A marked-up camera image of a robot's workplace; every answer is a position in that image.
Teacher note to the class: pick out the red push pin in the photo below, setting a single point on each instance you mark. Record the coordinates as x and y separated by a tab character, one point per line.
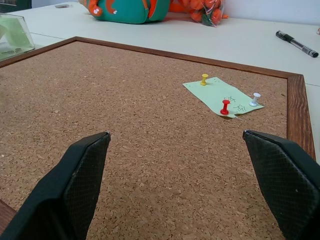
225	107

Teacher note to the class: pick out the yellow push pin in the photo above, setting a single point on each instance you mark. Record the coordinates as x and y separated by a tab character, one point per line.
204	79

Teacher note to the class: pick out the black gel pen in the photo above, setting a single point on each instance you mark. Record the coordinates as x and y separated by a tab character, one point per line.
296	43

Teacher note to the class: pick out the bag of orange fruit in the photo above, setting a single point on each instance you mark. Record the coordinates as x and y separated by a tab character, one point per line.
205	11

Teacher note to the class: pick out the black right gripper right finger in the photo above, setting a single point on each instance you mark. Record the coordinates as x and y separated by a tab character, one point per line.
285	185

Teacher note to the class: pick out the small grey round object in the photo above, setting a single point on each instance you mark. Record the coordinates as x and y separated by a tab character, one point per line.
61	6

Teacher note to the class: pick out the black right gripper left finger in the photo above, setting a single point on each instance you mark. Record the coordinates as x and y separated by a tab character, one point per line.
57	195

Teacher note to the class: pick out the clear plastic box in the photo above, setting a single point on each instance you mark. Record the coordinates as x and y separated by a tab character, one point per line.
13	35

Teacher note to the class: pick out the white push pin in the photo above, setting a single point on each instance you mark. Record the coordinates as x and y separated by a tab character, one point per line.
255	99

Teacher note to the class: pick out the teal and orange plush toy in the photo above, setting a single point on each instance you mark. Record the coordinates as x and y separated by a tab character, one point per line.
125	11

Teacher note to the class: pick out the wood-framed cork board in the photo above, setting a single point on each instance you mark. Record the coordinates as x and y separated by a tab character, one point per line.
140	130

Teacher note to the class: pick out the light green paper note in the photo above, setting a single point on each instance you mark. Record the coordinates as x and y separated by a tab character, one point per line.
220	96

